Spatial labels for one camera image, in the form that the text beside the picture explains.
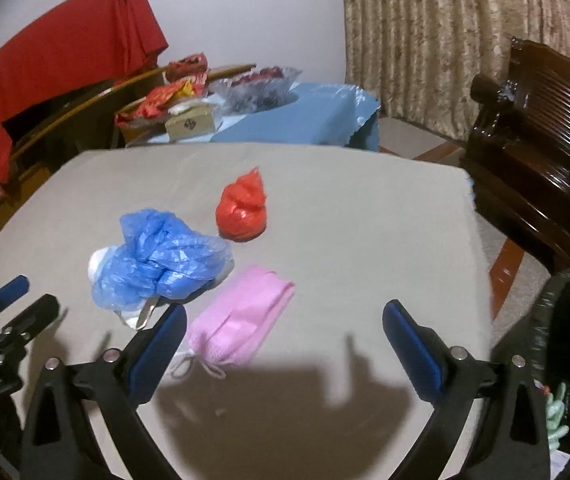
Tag blue plastic bag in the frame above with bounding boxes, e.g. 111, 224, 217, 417
117, 208, 234, 301

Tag pink drawstring pouch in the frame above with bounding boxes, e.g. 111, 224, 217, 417
170, 266, 296, 380

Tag red plastic bag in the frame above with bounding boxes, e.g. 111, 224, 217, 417
215, 167, 268, 242

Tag red snack packages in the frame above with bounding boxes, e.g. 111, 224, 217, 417
116, 73, 208, 126

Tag cream tissue box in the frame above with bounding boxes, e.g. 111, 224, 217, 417
164, 103, 222, 141

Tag beige table cover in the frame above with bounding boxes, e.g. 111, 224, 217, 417
0, 143, 491, 479

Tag red cloth cover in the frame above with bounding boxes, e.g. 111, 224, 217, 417
0, 0, 168, 185

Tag red basket on cabinet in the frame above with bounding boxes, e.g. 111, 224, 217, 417
164, 53, 208, 82

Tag dark wooden armchair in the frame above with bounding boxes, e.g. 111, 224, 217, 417
462, 38, 570, 274

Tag glass fruit bowl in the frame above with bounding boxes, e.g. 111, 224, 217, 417
209, 66, 301, 115

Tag blue tablecloth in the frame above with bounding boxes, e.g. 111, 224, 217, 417
139, 81, 383, 152

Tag patterned beige curtain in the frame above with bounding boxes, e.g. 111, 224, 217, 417
343, 0, 570, 142

